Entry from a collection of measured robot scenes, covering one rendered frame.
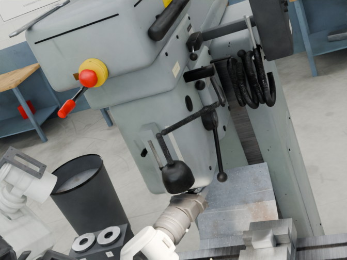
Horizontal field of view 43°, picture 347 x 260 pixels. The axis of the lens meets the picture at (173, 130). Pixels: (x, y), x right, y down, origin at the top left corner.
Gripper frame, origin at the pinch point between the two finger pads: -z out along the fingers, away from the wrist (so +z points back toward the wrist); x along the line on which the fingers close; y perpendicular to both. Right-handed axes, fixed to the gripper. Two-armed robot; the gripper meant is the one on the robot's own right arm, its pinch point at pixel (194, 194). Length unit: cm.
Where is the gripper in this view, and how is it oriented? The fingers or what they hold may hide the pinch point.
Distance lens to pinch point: 136.3
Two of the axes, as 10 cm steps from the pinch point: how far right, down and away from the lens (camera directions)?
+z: -5.0, 5.4, -6.8
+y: 3.5, 8.4, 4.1
